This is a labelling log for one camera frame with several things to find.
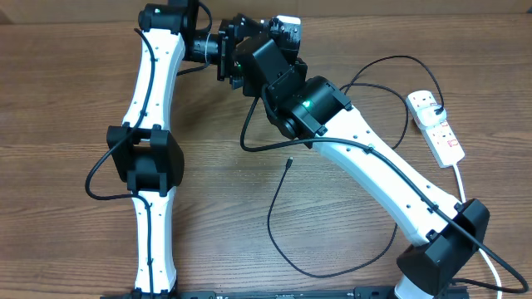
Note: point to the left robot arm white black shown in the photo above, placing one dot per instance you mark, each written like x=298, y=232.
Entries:
x=146, y=154

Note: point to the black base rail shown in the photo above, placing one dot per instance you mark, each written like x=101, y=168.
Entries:
x=356, y=293

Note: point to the white power strip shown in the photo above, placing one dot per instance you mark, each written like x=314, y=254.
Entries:
x=441, y=140

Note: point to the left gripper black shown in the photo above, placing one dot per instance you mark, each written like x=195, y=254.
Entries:
x=241, y=27

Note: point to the white charger plug adapter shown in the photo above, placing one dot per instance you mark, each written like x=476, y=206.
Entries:
x=429, y=117

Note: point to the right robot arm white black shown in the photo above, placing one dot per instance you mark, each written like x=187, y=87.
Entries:
x=443, y=232

